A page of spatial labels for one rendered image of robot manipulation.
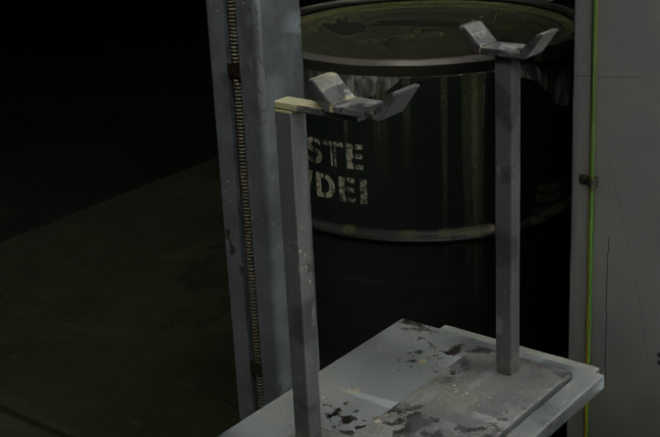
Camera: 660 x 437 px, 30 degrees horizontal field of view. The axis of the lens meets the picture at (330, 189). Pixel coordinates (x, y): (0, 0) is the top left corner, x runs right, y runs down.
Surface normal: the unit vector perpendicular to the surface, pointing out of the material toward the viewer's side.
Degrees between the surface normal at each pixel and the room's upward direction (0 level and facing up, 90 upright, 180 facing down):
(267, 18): 90
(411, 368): 0
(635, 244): 90
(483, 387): 0
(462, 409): 0
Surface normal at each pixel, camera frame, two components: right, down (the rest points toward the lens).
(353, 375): -0.05, -0.94
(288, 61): 0.79, 0.17
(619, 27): -0.62, 0.29
